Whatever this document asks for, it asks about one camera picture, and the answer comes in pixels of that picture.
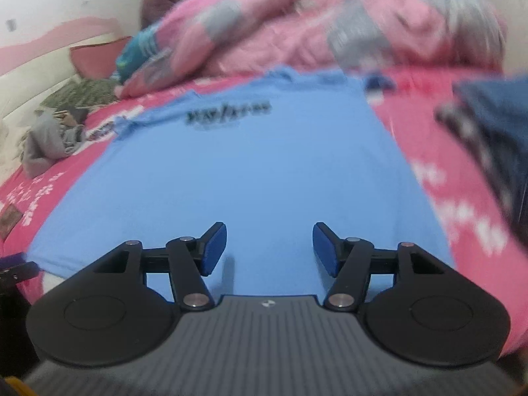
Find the teal striped blanket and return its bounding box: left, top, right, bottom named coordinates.
left=112, top=20, right=174, bottom=85

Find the white padded headboard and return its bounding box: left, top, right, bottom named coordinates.
left=0, top=16, right=124, bottom=142

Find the pink pillow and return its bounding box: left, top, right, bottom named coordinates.
left=69, top=37, right=131, bottom=80

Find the light blue printed t-shirt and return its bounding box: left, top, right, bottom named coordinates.
left=28, top=68, right=453, bottom=296

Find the pink and grey quilt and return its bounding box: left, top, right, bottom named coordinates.
left=116, top=0, right=507, bottom=98

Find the green patterned pillow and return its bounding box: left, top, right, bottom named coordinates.
left=40, top=79, right=118, bottom=109

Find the grey folded garment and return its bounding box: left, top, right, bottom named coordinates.
left=21, top=113, right=86, bottom=179

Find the dark blue garment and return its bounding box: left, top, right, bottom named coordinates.
left=435, top=74, right=527, bottom=244

